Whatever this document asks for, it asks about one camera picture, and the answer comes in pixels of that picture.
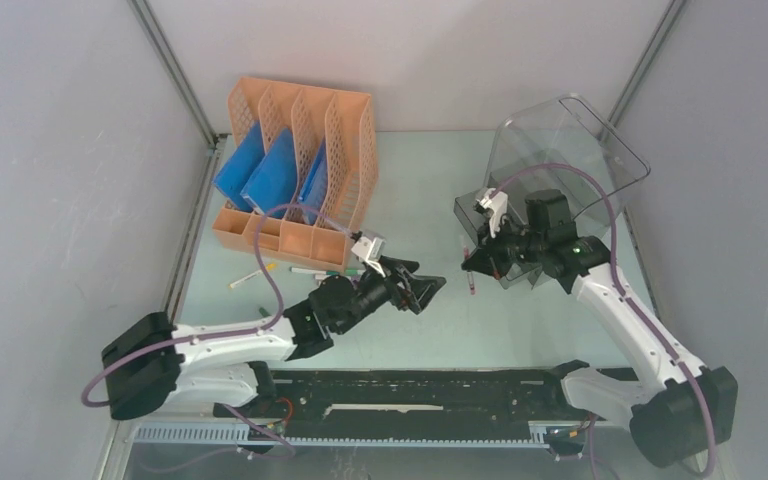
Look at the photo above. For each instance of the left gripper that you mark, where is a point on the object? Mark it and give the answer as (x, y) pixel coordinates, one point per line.
(417, 290)

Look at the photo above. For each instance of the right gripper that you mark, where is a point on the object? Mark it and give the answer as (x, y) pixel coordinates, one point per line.
(482, 261)

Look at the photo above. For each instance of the red pen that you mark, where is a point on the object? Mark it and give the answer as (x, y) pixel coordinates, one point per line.
(469, 273)

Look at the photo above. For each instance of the blue folder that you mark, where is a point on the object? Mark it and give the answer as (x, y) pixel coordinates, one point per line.
(274, 180)
(315, 186)
(235, 173)

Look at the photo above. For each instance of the clear plastic drawer cabinet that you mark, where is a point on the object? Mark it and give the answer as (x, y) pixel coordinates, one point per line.
(568, 175)

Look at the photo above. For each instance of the blue folder front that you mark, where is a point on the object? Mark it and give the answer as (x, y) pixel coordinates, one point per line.
(235, 173)

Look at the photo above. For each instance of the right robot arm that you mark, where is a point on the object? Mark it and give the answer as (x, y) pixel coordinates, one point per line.
(677, 406)

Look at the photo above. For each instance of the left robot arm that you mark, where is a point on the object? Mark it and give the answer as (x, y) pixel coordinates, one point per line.
(155, 363)

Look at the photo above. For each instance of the yellow cap marker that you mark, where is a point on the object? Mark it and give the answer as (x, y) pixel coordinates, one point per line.
(236, 283)

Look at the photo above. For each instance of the orange plastic file organizer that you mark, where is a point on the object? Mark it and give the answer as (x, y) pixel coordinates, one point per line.
(338, 123)

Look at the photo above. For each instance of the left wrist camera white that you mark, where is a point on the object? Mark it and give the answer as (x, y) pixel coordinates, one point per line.
(367, 249)

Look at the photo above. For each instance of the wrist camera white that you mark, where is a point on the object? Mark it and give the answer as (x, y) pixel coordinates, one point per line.
(367, 249)
(492, 204)

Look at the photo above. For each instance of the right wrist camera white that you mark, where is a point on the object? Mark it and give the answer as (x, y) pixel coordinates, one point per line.
(492, 204)

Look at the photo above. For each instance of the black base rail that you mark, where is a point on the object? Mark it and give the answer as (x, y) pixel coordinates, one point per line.
(455, 406)

